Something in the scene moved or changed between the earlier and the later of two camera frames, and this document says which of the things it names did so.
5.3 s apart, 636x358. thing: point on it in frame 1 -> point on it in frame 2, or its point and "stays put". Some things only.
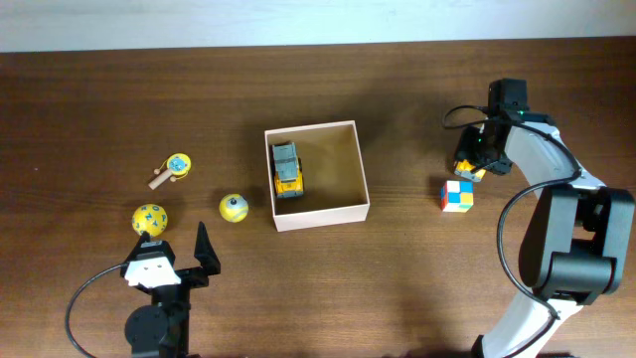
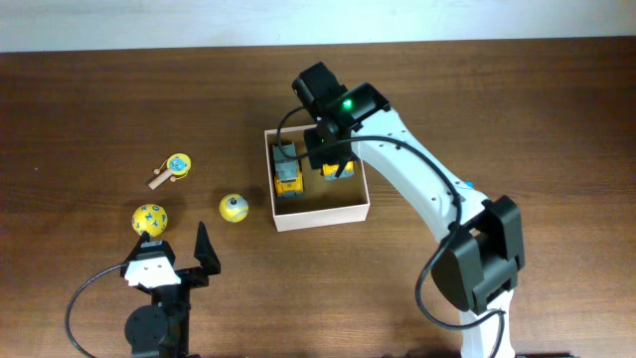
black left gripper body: (180, 294) stays put
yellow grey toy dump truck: (287, 171) stays put
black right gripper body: (490, 162) -> (329, 155)
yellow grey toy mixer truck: (467, 169) -> (330, 171)
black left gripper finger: (145, 237) stays put
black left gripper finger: (205, 252) stays put
